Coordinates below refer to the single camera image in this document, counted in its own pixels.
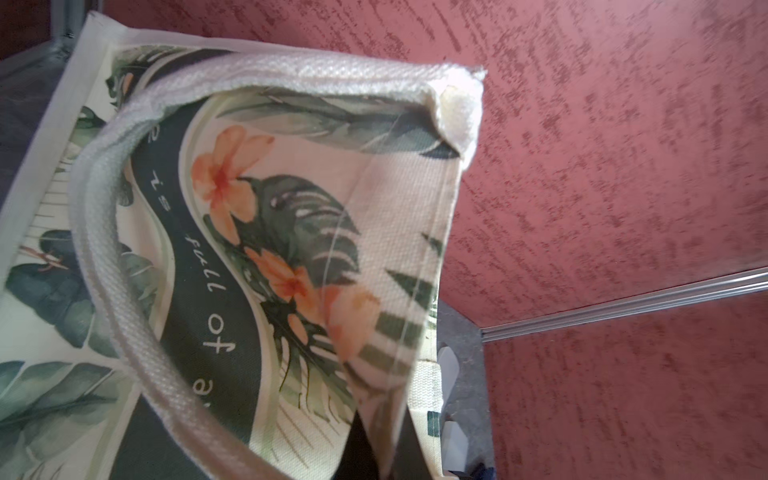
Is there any left aluminium corner post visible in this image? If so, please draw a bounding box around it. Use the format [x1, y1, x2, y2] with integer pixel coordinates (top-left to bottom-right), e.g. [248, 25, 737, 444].
[50, 0, 104, 59]

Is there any frosted translucent pencil case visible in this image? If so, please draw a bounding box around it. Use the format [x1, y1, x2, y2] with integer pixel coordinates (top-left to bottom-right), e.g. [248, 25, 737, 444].
[441, 421, 469, 473]

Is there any aluminium corner post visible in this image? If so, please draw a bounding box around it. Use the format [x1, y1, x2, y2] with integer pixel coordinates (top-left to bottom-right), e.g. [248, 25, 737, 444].
[480, 267, 767, 343]
[50, 0, 104, 59]

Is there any blue black stapler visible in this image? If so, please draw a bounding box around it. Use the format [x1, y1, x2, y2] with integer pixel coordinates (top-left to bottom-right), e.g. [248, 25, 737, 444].
[463, 463, 496, 480]

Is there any cream canvas tote bag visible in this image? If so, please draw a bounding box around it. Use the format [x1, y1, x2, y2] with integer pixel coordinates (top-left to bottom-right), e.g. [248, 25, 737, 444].
[1, 12, 485, 479]

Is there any right aluminium corner post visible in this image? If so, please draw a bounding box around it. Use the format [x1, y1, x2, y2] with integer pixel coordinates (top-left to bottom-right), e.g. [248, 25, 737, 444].
[480, 267, 767, 343]

